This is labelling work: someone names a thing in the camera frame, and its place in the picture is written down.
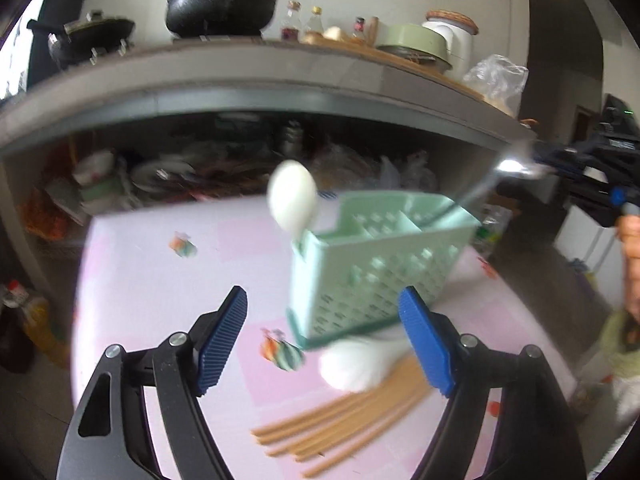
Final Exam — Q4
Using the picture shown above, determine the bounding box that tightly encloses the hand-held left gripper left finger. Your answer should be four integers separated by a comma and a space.
57, 285, 249, 480

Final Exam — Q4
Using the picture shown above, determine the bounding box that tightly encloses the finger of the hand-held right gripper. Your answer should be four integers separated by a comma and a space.
531, 140, 583, 181

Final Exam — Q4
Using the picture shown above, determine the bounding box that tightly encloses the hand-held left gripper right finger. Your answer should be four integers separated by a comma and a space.
397, 286, 586, 480

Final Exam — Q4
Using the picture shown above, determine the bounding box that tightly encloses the white ceramic spoon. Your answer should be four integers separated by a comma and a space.
319, 332, 416, 392
266, 160, 319, 241

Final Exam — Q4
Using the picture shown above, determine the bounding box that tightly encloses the green plastic utensil basket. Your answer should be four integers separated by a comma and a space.
286, 191, 482, 351

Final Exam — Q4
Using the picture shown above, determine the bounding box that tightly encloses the bundle of bamboo chopsticks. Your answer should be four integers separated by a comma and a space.
250, 355, 436, 478

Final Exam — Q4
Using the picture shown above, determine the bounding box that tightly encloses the person's right hand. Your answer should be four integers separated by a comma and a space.
616, 211, 640, 322

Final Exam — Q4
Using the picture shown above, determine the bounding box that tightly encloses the pink printed tablecloth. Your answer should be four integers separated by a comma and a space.
70, 195, 581, 480

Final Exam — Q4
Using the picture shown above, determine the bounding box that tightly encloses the clear plastic bag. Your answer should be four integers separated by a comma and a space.
462, 54, 530, 117

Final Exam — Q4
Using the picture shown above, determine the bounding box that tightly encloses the white jar with woven lid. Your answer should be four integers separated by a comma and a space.
422, 8, 480, 78

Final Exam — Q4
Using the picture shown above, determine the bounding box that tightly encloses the white plastic bag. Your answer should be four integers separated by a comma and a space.
380, 155, 437, 192

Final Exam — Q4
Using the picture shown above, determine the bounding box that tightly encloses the stack of white dishes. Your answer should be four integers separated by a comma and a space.
131, 159, 201, 196

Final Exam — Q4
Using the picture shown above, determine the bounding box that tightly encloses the yellow cooking oil bottle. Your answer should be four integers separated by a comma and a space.
20, 295, 68, 366

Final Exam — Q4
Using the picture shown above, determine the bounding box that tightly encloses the green enamel bowl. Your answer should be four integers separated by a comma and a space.
376, 24, 453, 72

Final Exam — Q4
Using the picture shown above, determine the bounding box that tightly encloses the dark bottle with red cap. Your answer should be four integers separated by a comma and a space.
0, 280, 36, 373

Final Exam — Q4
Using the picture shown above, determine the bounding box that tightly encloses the white fluffy robe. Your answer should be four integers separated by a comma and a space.
612, 375, 640, 428

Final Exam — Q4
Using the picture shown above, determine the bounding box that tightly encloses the orange bag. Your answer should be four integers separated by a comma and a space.
22, 185, 71, 241

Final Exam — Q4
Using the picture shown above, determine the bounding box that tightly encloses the grey concrete kitchen counter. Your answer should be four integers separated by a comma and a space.
0, 40, 538, 161

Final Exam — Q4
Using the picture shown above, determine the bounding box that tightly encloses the clear glass bottle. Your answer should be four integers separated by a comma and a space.
304, 6, 326, 36

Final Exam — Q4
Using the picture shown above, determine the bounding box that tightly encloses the glass bottle with dark contents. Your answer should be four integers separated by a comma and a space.
280, 1, 303, 42

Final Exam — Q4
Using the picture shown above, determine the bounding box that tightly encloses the black wok with lid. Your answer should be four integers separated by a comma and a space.
27, 10, 137, 68

